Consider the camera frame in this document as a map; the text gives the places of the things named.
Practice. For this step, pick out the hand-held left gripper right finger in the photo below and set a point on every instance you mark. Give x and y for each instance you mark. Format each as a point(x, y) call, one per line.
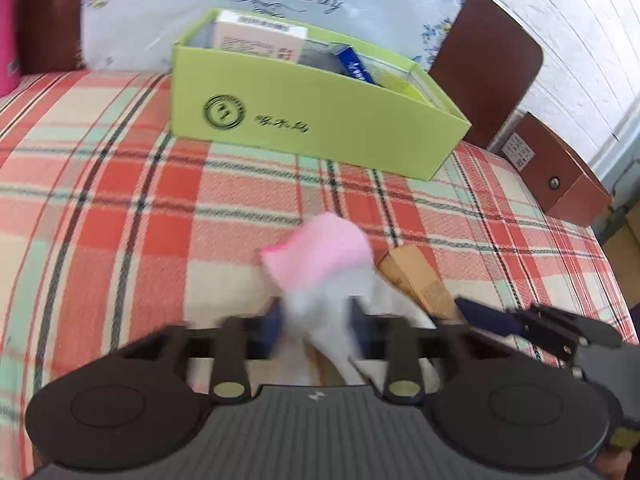
point(357, 327)

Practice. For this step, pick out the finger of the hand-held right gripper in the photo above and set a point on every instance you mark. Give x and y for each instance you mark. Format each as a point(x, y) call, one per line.
point(487, 316)

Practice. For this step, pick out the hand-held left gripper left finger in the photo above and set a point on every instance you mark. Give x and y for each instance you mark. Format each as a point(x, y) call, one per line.
point(272, 325)

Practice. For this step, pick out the gold box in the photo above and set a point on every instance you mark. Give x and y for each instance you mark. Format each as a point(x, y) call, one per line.
point(415, 275)

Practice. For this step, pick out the pink white glove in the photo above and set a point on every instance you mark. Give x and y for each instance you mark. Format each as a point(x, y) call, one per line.
point(320, 250)

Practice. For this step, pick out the light green cardboard box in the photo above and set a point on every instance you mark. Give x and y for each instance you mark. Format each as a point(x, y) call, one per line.
point(300, 110)

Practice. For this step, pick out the dark blue medicine box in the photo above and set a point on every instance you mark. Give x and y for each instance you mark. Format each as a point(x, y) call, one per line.
point(355, 62)

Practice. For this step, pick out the white printed box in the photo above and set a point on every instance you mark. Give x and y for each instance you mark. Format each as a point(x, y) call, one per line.
point(260, 35)

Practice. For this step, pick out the brown cardboard box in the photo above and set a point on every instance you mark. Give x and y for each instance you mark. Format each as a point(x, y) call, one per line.
point(565, 180)

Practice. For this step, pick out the plaid bed sheet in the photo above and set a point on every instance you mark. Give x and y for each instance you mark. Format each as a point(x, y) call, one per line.
point(100, 210)

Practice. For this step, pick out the brown headboard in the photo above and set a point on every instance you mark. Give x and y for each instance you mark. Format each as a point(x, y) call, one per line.
point(480, 60)

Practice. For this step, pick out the floral plastic bag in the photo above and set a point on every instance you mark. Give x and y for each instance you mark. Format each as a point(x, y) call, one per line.
point(150, 25)

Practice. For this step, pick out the pink thermos bottle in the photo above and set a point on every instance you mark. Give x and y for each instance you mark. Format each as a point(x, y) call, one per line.
point(7, 35)

